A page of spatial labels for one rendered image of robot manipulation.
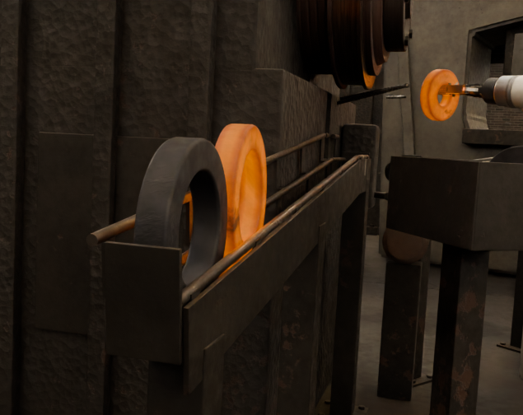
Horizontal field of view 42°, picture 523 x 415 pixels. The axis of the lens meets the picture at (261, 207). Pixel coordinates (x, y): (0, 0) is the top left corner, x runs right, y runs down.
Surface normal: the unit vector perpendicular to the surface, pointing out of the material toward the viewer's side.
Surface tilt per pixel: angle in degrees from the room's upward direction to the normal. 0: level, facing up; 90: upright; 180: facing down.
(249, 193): 92
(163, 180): 55
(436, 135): 90
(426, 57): 90
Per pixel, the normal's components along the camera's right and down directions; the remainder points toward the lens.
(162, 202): -0.22, -0.28
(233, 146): -0.13, -0.62
